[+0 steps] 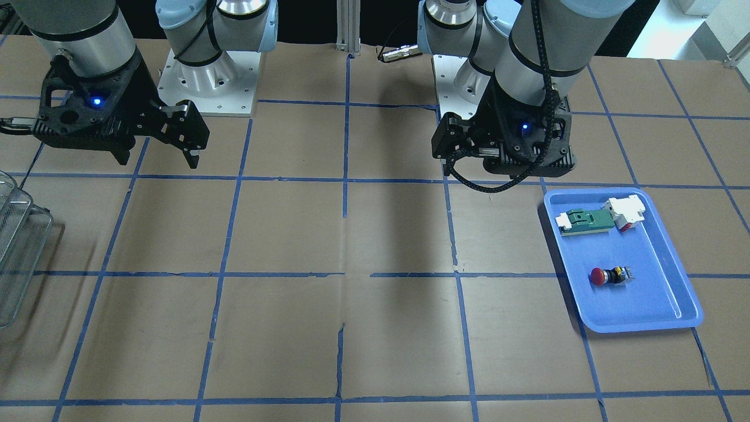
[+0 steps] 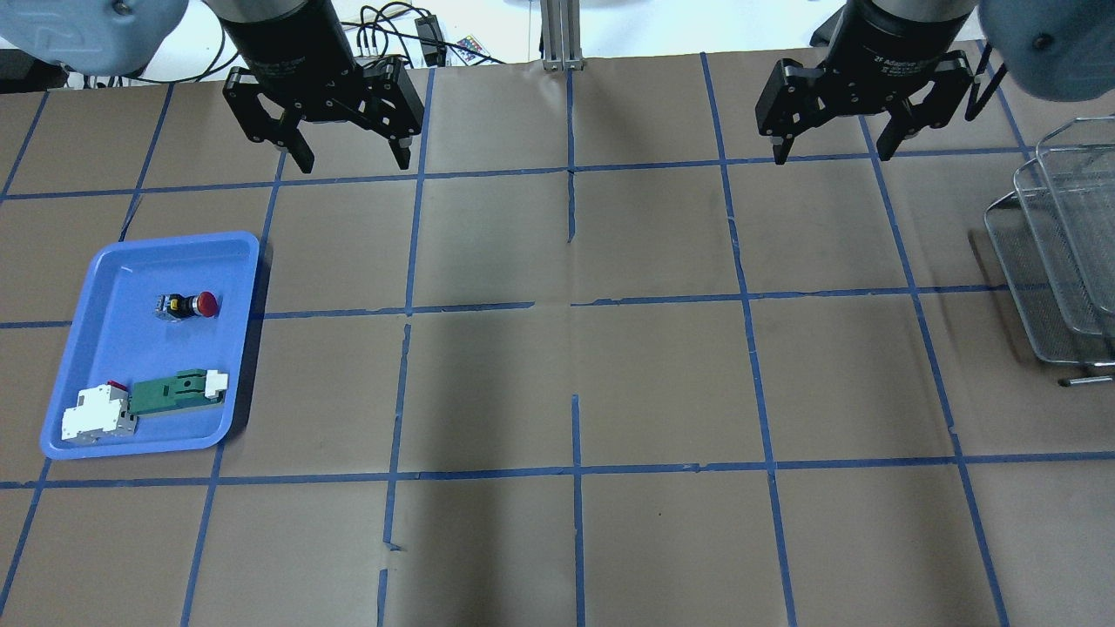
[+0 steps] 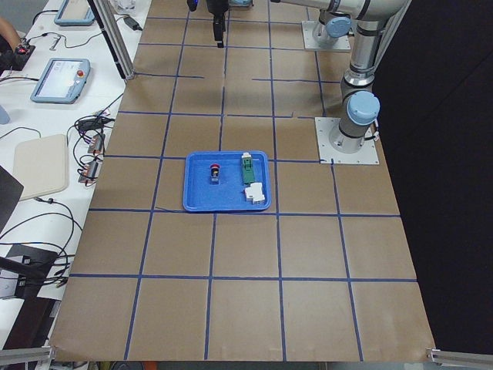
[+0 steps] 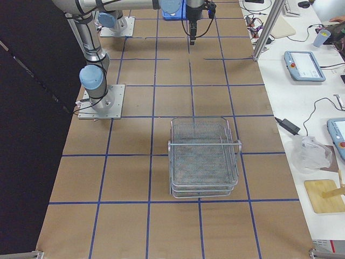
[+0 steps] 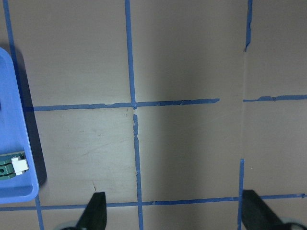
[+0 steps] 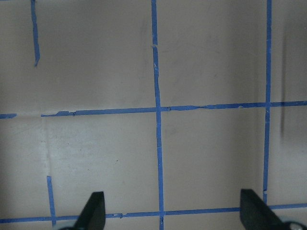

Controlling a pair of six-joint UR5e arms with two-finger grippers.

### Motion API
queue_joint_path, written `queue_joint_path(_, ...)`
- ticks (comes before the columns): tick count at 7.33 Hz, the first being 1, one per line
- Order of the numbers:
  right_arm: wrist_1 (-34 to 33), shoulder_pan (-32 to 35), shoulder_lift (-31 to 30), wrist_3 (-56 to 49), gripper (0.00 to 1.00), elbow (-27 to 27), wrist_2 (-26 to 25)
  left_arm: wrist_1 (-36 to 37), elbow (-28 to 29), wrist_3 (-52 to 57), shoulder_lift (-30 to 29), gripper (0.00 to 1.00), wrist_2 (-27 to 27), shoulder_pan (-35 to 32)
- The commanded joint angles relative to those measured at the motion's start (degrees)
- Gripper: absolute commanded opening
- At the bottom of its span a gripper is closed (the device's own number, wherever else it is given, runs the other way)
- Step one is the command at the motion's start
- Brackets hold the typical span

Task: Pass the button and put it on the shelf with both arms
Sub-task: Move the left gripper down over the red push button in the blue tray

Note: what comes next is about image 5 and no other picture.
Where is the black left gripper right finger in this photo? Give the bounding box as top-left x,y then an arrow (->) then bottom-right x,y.
242,190 -> 288,230

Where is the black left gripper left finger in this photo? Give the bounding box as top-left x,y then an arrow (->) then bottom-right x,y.
75,192 -> 107,230

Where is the blue plastic tray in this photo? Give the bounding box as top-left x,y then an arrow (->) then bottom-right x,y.
0,49 -> 39,204

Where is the green terminal block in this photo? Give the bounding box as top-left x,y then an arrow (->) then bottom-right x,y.
0,151 -> 29,181

